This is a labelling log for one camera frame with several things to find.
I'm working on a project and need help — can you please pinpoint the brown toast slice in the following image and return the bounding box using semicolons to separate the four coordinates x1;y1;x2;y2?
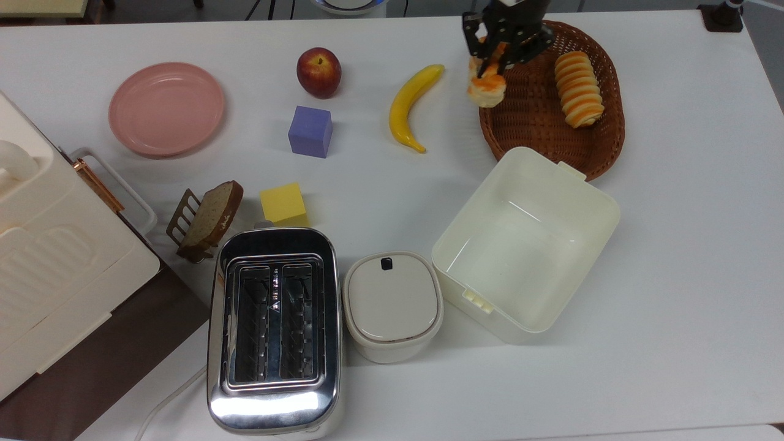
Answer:
178;180;244;258

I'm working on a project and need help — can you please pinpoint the white toaster power cable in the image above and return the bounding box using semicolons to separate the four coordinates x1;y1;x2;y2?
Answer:
134;365;209;441

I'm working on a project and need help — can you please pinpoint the striped spiral bread roll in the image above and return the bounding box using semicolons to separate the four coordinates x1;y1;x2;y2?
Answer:
554;51;605;129

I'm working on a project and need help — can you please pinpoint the brown wicker basket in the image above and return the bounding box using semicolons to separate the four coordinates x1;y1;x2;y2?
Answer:
478;20;626;182

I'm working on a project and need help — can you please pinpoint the yellow banana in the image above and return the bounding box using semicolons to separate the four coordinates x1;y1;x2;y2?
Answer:
389;64;446;154

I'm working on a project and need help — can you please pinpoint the chrome and cream toaster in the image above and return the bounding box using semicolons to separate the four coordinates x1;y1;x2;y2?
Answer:
206;227;344;439

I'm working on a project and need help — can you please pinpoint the orange glazed bread roll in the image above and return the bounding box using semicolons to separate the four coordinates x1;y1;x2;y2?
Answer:
467;40;508;108

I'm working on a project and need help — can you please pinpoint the red apple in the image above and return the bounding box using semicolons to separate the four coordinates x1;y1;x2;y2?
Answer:
296;47;342;99

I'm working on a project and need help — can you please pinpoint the purple cube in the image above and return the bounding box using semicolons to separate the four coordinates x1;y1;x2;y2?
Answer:
288;105;333;159

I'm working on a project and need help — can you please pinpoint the black table clamp post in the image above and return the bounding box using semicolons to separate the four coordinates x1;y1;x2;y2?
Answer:
698;0;745;33

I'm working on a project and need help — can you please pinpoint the yellow cube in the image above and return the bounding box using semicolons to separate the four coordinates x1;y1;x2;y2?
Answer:
259;183;309;227

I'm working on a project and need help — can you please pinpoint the copper bar handle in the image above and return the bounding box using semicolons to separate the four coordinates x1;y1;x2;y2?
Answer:
73;158;125;214

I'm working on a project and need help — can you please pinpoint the large cream box appliance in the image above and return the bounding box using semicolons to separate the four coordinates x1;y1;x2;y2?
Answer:
0;92;161;402

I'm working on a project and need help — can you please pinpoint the pink plate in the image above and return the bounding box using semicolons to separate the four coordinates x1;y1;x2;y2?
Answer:
108;62;226;158

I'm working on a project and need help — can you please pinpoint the open cream plastic container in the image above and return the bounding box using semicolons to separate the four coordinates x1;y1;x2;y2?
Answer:
431;146;621;345

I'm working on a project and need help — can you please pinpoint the brown toast rack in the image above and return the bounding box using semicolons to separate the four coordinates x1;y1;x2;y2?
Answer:
166;189;221;264

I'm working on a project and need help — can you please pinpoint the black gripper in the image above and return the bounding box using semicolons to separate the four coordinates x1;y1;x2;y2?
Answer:
462;0;556;78

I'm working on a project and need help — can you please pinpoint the small cream lidded bin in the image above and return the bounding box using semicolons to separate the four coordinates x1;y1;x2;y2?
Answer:
342;251;444;364

